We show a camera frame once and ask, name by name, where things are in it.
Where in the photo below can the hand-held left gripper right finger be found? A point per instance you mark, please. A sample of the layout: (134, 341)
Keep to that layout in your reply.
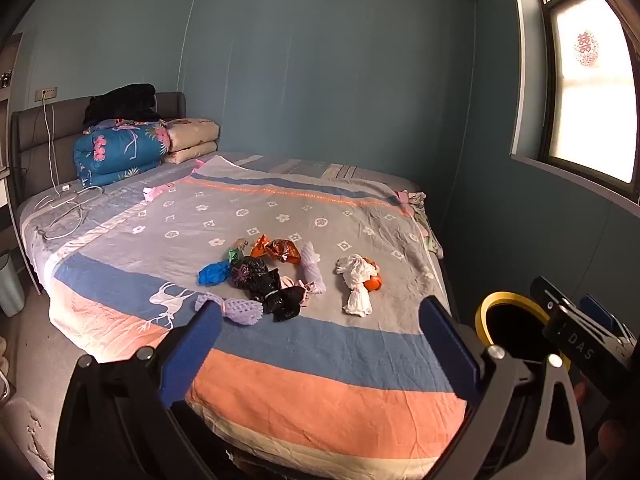
(447, 347)

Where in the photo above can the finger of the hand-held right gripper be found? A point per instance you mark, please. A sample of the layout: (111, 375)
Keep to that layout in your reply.
(547, 295)
(600, 312)

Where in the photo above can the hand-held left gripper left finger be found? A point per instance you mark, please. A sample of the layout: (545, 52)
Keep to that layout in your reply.
(192, 350)

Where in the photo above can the black bin with yellow rim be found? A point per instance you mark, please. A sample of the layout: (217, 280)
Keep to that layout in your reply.
(515, 322)

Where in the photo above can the purple foam fruit net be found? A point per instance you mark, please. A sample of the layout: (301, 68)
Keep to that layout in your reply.
(239, 311)

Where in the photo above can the blue plastic bag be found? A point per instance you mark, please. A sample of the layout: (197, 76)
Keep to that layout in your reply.
(214, 274)

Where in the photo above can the black plastic bag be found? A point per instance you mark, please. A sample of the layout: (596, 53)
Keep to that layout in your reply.
(285, 304)
(255, 275)

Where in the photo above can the orange ball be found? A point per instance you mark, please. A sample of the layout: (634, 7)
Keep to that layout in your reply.
(373, 283)

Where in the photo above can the green snack wrapper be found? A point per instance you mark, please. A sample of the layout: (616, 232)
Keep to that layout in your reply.
(236, 252)

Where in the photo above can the pink paper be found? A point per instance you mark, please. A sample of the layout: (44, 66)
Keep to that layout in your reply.
(300, 291)

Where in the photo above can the small orange peel scrap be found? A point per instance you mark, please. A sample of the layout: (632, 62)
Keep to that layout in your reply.
(260, 247)

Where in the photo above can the shiny brown snack wrapper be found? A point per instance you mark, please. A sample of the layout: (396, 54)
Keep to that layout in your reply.
(284, 251)

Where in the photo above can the bed with patterned blanket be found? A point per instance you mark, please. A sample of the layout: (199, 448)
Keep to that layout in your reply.
(310, 360)

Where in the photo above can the floral cloth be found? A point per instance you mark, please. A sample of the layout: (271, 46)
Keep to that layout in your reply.
(422, 220)

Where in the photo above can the small pink cloth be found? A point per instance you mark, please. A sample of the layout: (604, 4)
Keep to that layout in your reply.
(155, 192)

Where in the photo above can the pale green waste bin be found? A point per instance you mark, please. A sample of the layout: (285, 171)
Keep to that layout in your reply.
(10, 285)

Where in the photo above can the window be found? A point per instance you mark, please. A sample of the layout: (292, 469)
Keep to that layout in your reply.
(590, 100)

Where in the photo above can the white charger adapter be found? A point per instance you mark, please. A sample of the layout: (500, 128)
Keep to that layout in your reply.
(64, 189)

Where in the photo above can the beige folded quilt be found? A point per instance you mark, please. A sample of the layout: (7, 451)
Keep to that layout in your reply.
(192, 137)

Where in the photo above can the blue floral pillow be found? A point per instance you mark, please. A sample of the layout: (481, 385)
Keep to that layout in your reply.
(120, 150)

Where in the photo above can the grey striped bed sheet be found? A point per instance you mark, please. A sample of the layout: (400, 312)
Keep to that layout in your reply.
(310, 167)

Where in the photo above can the red paper window cutting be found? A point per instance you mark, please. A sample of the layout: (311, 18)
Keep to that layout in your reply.
(587, 49)

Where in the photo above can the black clothing pile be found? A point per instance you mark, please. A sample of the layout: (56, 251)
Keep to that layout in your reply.
(122, 105)

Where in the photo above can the grey bed headboard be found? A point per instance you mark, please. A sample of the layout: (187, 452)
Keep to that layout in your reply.
(35, 130)

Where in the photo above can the wall socket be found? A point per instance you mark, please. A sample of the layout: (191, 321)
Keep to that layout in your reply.
(46, 93)

